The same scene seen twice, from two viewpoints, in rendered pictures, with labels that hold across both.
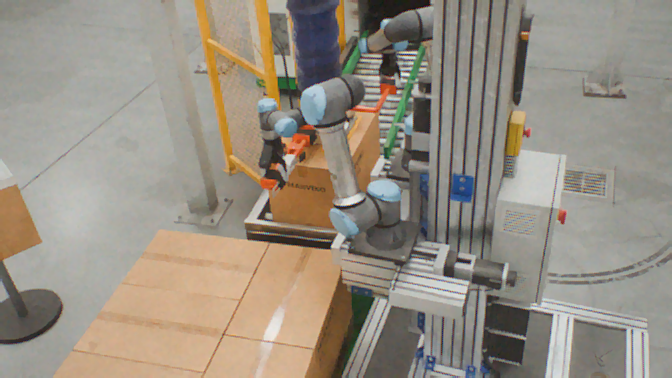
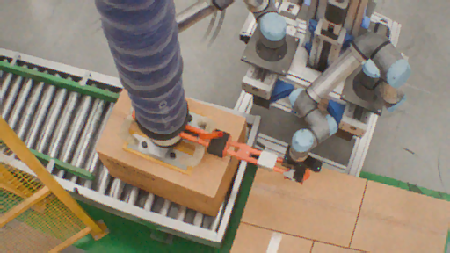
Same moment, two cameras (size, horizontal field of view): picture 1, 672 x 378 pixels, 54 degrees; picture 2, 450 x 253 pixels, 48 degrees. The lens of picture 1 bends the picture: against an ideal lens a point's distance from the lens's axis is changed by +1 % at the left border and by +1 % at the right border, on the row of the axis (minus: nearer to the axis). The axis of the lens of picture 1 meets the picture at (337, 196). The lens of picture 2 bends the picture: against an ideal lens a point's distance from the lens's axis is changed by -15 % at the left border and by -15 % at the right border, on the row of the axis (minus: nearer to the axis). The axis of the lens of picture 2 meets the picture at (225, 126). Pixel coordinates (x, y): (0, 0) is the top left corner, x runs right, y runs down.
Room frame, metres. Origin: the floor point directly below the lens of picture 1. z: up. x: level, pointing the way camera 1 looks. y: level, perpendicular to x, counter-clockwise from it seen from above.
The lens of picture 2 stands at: (2.48, 1.00, 3.41)
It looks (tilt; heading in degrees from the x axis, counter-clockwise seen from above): 68 degrees down; 272
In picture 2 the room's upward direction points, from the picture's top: 2 degrees counter-clockwise
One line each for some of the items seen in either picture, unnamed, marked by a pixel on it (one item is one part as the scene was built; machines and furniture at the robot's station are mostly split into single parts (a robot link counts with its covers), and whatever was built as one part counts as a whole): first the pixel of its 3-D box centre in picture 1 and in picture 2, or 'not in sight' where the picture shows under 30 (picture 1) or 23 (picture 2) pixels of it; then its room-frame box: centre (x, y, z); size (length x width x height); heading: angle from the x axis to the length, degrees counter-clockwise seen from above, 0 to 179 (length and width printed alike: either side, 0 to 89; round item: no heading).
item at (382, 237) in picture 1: (385, 225); (368, 82); (1.84, -0.17, 1.09); 0.15 x 0.15 x 0.10
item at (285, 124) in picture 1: (286, 122); (320, 126); (2.15, 0.17, 1.38); 0.11 x 0.11 x 0.08; 33
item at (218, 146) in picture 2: (304, 136); (219, 143); (2.54, 0.13, 1.08); 0.10 x 0.08 x 0.06; 69
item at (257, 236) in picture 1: (313, 248); (238, 185); (2.45, 0.14, 0.48); 0.70 x 0.03 x 0.15; 73
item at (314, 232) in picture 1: (312, 232); (238, 179); (2.45, 0.14, 0.58); 0.70 x 0.03 x 0.06; 73
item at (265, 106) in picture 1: (268, 114); (302, 142); (2.22, 0.24, 1.38); 0.09 x 0.08 x 0.11; 33
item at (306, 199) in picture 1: (326, 166); (172, 149); (2.77, 0.04, 0.75); 0.60 x 0.40 x 0.40; 159
